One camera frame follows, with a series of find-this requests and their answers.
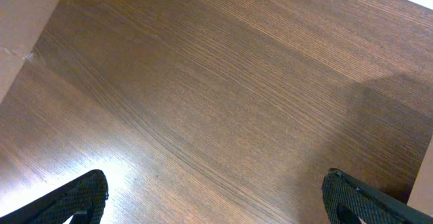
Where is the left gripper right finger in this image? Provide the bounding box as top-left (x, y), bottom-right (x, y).
top-left (321, 169), bottom-right (432, 224)

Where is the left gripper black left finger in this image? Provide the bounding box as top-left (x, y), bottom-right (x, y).
top-left (1, 169), bottom-right (108, 224)

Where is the brown cardboard box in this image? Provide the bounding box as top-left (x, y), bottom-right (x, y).
top-left (1, 0), bottom-right (59, 98)

